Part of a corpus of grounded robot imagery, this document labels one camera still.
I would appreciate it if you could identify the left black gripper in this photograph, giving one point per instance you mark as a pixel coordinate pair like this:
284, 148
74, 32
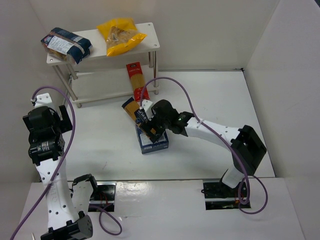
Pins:
63, 117

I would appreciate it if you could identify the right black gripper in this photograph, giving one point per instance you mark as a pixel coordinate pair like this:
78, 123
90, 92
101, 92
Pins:
150, 128

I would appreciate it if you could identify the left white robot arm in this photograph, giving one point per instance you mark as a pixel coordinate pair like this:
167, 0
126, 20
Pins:
68, 217

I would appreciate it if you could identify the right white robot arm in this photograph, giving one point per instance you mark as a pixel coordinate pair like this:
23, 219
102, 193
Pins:
246, 147

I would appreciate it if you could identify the dark blue pasta box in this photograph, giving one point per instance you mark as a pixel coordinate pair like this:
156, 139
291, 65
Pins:
146, 145

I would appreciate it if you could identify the white two-tier shelf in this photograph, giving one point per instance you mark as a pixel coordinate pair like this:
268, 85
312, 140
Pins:
100, 77

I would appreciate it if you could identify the dark blue pasta bag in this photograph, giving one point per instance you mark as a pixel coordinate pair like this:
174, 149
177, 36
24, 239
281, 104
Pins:
66, 46

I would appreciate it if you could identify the yellow pasta bag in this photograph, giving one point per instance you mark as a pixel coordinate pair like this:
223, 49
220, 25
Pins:
121, 36

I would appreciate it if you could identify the red spaghetti packet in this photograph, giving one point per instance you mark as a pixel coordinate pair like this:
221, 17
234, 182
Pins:
137, 81

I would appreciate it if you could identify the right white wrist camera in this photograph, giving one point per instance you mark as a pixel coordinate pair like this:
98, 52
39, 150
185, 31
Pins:
147, 107

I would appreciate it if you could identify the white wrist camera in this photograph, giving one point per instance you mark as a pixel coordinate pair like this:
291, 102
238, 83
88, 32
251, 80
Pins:
43, 100
147, 107

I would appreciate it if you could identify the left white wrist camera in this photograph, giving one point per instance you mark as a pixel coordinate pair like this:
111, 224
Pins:
43, 100

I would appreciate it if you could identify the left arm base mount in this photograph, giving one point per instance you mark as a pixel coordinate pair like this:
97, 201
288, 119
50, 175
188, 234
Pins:
103, 197

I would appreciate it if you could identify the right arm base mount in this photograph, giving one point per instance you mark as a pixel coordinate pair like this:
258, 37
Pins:
218, 196

